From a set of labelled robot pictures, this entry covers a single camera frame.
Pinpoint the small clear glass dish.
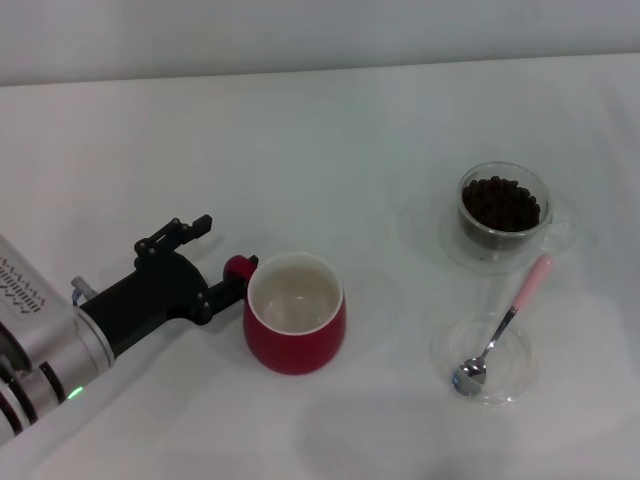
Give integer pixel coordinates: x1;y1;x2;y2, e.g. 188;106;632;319
430;312;539;407

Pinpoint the clear glass cup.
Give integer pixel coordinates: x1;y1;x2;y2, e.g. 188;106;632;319
455;160;577;252

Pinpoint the pink handled metal spoon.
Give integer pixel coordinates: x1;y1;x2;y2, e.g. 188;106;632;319
451;253;555;398

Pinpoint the clear glass saucer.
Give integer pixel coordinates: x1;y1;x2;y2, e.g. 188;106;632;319
438;197;584;275

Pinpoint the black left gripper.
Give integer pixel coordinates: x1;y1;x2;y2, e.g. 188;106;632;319
79;214;260;359

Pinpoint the silver connector with blue cable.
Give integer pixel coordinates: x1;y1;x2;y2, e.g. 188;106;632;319
69;276;100;307

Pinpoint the red ceramic mug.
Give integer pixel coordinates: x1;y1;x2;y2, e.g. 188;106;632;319
223;252;347;375

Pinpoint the coffee beans pile in glass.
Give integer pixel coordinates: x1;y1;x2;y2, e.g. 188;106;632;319
460;175;541;234

